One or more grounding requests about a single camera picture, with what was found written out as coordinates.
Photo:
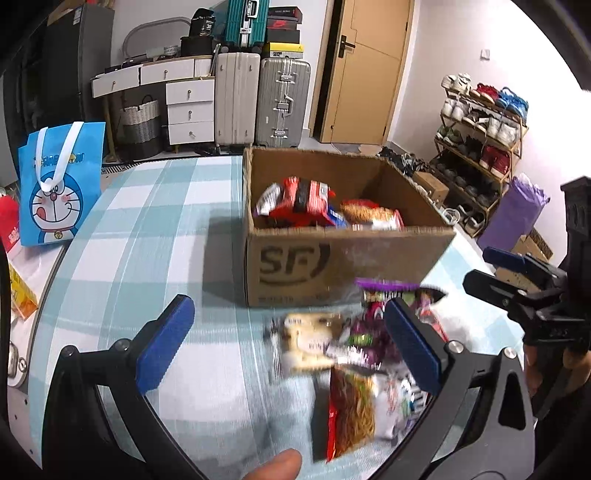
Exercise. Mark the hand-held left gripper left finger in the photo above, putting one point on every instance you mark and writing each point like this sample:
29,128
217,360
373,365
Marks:
166,344

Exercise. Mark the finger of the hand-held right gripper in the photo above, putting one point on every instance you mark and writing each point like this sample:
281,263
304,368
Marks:
505,258
494,288

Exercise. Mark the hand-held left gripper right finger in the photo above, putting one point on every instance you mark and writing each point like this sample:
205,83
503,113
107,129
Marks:
411,355

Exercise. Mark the maroon snack packet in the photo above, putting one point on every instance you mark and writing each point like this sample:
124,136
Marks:
374,332

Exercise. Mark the white and red noodle packet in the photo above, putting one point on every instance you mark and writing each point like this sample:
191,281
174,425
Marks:
369,214
355,410

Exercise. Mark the brown cardboard box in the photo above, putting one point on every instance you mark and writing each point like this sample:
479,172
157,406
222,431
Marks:
295,267

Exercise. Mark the blue snack packet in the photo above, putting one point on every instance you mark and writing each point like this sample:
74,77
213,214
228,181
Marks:
336,217

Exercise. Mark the purple and white snack packet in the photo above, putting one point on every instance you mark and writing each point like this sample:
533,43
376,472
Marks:
265,201

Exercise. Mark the red and black snack packet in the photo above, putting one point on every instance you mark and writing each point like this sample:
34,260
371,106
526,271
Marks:
302,194

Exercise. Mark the person's right hand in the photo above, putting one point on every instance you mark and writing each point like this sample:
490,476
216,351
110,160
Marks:
577,364

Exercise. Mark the person's left hand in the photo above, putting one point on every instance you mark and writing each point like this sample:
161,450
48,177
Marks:
274,466

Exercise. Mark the printed cardboard box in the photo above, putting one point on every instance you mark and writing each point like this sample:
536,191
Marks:
538,244

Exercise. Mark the purple bag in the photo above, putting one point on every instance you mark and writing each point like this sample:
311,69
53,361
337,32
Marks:
512,212

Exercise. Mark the small plain cardboard box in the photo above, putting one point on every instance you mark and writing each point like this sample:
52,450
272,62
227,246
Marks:
431,187

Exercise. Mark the wooden shoe rack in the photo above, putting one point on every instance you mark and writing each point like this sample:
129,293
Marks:
521,147

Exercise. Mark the yellow snack packet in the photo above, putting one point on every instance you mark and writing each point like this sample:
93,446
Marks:
23,295

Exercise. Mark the blue cartoon tote bag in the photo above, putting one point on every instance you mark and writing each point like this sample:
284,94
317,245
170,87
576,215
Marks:
60,203

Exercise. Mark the red plush toy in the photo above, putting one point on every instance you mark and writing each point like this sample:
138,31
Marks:
8,221

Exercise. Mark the woven laundry basket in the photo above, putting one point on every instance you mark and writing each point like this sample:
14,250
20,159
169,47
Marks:
141,124

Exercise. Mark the wooden door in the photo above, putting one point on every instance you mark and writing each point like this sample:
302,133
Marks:
374,69

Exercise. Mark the cream suitcase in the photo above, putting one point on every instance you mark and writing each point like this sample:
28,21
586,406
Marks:
236,101

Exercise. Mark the white dresser with drawers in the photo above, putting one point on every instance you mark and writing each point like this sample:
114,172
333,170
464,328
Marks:
189,92

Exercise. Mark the silver suitcase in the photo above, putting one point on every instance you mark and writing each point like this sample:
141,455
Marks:
281,101

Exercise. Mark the grey refrigerator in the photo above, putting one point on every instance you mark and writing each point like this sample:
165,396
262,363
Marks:
78,69

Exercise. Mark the black storage box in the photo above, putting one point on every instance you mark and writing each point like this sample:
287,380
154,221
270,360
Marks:
196,46

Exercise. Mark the yellow and black box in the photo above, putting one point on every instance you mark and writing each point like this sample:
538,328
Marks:
282,50

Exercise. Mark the plain black shoe box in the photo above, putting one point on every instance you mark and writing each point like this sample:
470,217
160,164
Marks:
282,36

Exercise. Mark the black bag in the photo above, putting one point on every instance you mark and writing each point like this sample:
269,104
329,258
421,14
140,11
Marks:
202,23

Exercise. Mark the black and red shoe box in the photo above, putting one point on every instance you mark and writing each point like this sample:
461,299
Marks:
284,18

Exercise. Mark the teal suitcase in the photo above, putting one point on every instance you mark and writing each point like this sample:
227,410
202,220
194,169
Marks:
244,23

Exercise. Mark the grey oval frame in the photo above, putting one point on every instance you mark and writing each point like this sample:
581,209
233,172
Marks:
152,23

